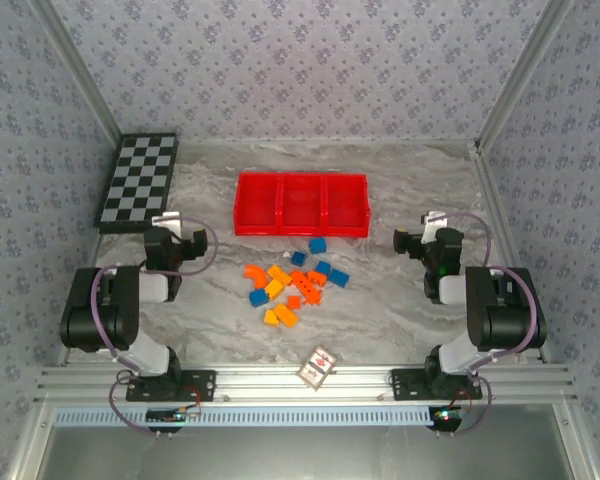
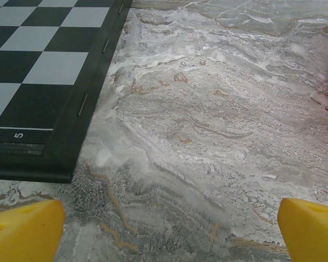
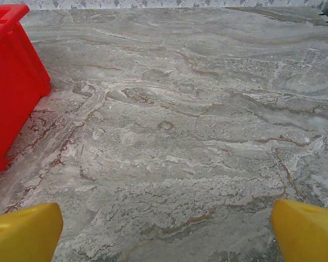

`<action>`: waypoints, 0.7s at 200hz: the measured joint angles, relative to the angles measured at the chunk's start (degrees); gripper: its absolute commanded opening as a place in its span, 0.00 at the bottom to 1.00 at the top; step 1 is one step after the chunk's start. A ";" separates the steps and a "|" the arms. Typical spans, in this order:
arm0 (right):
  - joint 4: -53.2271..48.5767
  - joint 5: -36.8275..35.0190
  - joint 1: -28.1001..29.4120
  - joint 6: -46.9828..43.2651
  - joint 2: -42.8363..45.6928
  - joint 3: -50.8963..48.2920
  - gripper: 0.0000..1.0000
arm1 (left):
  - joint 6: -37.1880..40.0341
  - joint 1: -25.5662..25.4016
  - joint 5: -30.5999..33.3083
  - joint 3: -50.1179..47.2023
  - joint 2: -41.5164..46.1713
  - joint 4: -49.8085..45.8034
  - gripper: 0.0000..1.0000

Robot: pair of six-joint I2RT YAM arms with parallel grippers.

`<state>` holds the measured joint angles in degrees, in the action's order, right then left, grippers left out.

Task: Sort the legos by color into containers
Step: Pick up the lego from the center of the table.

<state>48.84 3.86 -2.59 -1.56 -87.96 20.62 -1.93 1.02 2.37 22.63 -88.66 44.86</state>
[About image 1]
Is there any orange lego arch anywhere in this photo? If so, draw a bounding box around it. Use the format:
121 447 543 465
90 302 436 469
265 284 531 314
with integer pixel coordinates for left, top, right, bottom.
243 263 267 290

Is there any long orange lego brick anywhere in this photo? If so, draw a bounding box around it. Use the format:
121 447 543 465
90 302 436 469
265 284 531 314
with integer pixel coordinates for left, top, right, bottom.
289 269 318 302

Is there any large yellow lego brick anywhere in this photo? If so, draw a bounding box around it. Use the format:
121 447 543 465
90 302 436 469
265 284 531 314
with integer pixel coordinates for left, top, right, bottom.
273 302 300 329

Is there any black grey checkerboard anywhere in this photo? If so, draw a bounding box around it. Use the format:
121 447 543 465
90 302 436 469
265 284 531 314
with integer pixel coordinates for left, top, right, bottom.
93 132 180 235

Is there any red three-compartment bin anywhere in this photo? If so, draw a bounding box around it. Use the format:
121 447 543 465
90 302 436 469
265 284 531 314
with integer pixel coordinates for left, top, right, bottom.
233 172 371 238

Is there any playing card box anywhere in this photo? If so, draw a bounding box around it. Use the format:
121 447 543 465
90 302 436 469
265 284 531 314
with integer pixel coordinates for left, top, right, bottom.
297 345 339 390

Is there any right circuit board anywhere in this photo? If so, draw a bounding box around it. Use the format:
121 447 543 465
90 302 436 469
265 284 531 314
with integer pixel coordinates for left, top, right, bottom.
429 407 469 424

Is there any circuit board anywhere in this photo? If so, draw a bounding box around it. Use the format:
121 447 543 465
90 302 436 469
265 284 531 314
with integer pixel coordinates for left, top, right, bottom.
429 407 469 424
146 407 202 424

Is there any left circuit board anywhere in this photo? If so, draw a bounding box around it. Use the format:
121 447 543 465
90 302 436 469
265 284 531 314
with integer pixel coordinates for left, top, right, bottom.
146 407 202 424

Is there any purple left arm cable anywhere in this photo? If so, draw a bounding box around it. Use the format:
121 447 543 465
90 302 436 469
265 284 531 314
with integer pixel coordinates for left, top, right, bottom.
92 217 220 437

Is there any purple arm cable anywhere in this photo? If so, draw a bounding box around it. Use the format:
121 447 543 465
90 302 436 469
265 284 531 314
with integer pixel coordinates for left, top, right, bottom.
432 211 539 437
92 217 220 437

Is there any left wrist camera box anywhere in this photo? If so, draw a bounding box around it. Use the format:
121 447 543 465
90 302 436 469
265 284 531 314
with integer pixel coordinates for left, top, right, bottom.
151 211 182 237

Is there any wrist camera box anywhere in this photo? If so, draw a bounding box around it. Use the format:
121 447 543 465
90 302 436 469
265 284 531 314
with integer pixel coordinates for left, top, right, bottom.
420 210 450 242
151 211 182 237

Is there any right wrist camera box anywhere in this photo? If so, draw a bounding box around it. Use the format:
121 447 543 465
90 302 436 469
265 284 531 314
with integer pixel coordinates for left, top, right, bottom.
420 210 450 242

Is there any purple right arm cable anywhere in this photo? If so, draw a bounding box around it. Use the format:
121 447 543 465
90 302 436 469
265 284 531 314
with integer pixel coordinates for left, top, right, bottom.
432 211 539 437

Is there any aluminium back rail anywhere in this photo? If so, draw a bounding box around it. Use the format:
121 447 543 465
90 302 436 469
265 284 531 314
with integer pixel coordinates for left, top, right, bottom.
177 138 481 148

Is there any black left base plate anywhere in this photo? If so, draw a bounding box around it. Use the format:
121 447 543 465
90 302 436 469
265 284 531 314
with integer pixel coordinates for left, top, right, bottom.
125 369 217 402

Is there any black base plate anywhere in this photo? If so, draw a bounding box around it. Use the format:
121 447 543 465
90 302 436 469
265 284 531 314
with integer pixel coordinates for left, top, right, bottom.
125 369 217 402
390 368 484 401

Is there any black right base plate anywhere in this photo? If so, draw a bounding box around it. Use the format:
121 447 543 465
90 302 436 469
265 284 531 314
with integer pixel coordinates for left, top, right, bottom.
390 368 484 401

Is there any aluminium front rail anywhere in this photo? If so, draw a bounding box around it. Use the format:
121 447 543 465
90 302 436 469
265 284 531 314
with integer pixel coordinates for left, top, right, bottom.
33 363 579 405

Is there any aluminium corner post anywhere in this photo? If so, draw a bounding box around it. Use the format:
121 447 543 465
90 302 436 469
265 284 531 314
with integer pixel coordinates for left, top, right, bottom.
27 0 124 146
476 0 577 147

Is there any light blue cable duct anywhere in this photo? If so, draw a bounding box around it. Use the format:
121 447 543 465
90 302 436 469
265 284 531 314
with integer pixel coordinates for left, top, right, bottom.
54 405 434 427

